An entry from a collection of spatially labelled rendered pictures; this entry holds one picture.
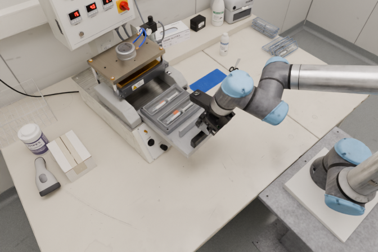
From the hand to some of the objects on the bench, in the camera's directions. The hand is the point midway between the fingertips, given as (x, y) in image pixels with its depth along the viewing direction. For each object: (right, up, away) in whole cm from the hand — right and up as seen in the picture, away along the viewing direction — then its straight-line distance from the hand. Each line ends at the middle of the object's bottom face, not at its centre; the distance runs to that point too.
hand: (199, 124), depth 101 cm
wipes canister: (-72, -12, +24) cm, 77 cm away
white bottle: (+18, +41, +67) cm, 80 cm away
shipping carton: (-55, -17, +19) cm, 61 cm away
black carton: (+2, +60, +77) cm, 98 cm away
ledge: (+1, +56, +79) cm, 97 cm away
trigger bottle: (+15, +64, +80) cm, 103 cm away
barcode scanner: (-65, -24, +14) cm, 71 cm away
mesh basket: (-87, 0, +34) cm, 94 cm away
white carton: (-16, +50, +69) cm, 86 cm away
